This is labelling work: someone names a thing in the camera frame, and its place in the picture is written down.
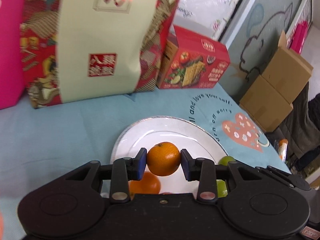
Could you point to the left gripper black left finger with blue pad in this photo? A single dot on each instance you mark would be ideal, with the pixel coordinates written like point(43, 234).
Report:
point(121, 172)

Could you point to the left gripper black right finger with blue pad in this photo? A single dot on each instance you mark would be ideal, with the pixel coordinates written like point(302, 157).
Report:
point(206, 172)

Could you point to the large orange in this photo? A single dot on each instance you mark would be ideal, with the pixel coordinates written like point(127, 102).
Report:
point(149, 184)

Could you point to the small green lime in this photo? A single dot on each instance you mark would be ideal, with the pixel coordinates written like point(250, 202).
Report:
point(225, 160)

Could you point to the green apple in plate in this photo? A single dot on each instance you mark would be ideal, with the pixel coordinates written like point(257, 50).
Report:
point(221, 188)

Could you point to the white oval plate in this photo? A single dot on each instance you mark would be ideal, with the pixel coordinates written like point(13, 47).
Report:
point(148, 132)

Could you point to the light blue printed tablecloth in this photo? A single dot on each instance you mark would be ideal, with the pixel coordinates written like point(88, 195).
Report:
point(39, 145)

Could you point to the red cracker box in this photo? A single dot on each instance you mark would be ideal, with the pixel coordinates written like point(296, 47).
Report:
point(191, 60)

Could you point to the red patterned gift bag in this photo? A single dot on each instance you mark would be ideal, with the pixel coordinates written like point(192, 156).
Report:
point(80, 49)

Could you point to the magenta fabric bag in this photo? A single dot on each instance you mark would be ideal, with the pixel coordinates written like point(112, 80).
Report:
point(12, 84)

